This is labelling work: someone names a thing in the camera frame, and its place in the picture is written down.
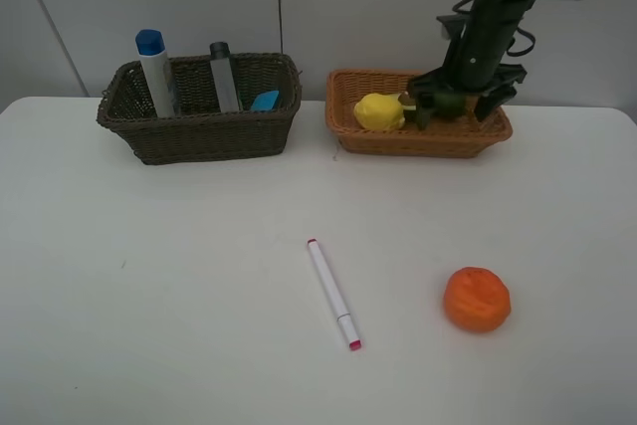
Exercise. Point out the green lime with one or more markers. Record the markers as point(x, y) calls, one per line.
point(449, 106)

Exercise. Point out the halved avocado with pit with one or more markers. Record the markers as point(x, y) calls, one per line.
point(409, 106)

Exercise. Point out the dark green men's bottle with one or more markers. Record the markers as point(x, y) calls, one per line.
point(222, 68)

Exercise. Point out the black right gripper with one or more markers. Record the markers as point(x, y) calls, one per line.
point(494, 86)

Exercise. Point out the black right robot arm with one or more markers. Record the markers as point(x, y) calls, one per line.
point(481, 33)

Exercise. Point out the orange peeled tangerine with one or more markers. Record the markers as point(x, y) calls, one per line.
point(476, 300)

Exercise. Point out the white bottle blue cap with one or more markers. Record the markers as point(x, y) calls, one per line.
point(157, 71)

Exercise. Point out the white pink marker pen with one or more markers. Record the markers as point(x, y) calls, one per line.
point(340, 309)

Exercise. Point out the orange wicker basket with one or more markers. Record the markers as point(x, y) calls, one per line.
point(461, 138)

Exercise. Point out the dark brown wicker basket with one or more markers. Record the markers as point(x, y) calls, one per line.
point(202, 132)

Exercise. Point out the yellow lemon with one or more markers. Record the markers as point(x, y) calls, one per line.
point(379, 112)

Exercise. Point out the black whiteboard eraser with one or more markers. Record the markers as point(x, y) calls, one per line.
point(266, 101)

